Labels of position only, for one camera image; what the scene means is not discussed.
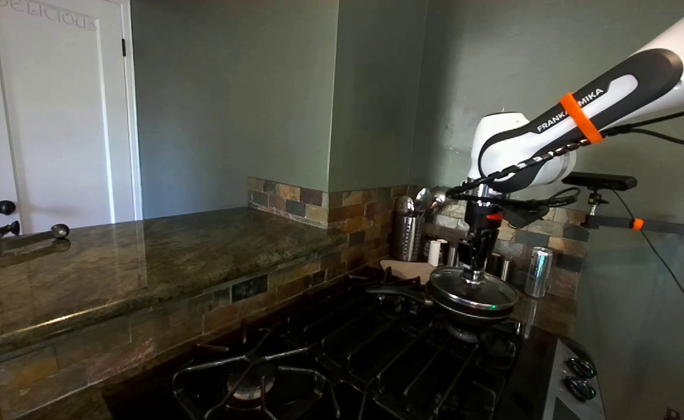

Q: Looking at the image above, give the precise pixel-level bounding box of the black camera on tripod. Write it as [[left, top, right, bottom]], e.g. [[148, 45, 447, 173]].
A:
[[561, 170, 684, 253]]

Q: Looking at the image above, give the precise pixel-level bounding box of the black frying pan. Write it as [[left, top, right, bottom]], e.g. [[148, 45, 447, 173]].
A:
[[371, 283, 518, 323]]

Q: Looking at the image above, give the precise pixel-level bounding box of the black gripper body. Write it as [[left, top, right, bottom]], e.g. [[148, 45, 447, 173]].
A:
[[462, 201, 502, 257]]

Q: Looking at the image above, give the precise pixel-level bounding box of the glass lid with metal knob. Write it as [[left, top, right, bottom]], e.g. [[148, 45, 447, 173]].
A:
[[428, 266, 518, 315]]

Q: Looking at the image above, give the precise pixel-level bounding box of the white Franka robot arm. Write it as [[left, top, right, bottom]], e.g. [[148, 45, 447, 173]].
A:
[[450, 17, 684, 270]]

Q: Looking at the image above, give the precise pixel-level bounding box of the black gas stove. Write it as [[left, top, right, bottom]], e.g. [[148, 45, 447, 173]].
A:
[[102, 270, 606, 420]]

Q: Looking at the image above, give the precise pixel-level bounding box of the stainless steel shaker bottle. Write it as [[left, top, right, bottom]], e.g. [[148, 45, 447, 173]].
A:
[[395, 197, 422, 262]]

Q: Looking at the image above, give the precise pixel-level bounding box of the beige quilted pot holder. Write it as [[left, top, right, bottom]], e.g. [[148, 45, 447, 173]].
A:
[[380, 260, 433, 283]]

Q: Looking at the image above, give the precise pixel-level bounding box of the silver drink can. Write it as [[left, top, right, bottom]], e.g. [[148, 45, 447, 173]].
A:
[[523, 248, 553, 298]]

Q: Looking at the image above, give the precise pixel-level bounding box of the white door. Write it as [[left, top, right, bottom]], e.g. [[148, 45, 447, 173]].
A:
[[0, 0, 142, 234]]

